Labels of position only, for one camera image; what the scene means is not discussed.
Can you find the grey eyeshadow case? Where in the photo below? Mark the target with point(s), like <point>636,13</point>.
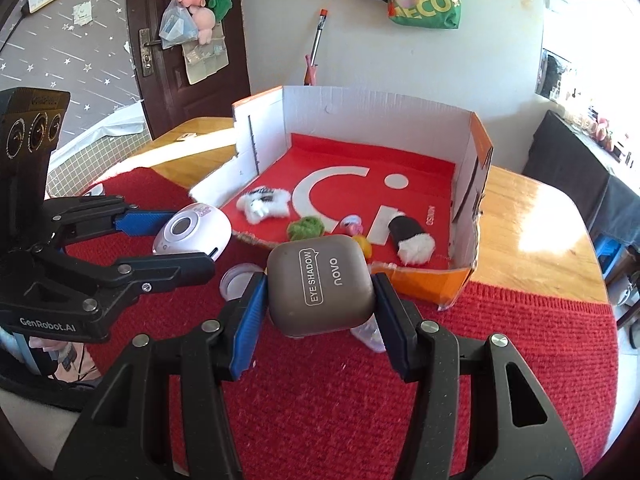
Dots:
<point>320,285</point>

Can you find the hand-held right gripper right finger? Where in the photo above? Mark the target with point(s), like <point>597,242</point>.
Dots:
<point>395,325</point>

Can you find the red tassel charm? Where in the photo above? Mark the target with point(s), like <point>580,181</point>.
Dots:
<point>391,4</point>

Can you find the blue stool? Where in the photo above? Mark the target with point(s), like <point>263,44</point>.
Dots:
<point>610,270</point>

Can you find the green grid cutting mat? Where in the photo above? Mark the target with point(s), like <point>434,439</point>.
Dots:
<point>95,155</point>

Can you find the black and white roll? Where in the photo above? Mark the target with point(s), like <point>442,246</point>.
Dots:
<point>410,240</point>

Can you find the pale pink plush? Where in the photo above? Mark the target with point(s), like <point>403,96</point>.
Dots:
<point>205,24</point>

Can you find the red knit mat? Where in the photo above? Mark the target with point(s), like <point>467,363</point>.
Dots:
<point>325,410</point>

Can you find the white round device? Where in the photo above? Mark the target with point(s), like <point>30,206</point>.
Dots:
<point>192,232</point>

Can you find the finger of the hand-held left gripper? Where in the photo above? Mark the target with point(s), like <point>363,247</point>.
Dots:
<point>170,267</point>
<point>142,224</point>

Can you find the white plush toy with bow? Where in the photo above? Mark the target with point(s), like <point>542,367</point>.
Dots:
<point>262,205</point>

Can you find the clear round plastic lid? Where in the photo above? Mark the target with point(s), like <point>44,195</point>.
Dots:
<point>236,280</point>

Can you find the yellow squishy toy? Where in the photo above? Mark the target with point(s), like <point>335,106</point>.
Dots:
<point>364,247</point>

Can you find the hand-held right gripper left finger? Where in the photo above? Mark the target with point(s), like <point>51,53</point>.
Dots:
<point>247,320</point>

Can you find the orange and white cardboard box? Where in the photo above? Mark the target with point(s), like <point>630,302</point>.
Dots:
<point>360,170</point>

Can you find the green hanging plush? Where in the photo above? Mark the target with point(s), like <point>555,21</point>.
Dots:
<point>221,1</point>

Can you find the green pipe cleaner toy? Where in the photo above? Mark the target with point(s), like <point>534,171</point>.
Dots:
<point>305,228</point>

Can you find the white wall sticker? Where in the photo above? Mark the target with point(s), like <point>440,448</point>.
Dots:
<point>82,14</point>

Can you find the clear plastic bag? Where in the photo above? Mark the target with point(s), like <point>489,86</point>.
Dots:
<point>175,26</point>

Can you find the pink plastic hook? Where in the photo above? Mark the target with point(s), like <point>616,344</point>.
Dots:
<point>310,70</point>

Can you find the dark-clothed side table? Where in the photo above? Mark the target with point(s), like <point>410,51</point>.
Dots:
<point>575,175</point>

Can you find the small clear square box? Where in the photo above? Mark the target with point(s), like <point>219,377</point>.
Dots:
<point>367,337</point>

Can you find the beige hanging organizer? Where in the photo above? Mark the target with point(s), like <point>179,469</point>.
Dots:
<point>205,60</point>

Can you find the metal pole with orange tip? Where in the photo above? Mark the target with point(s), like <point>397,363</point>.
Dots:
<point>317,35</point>

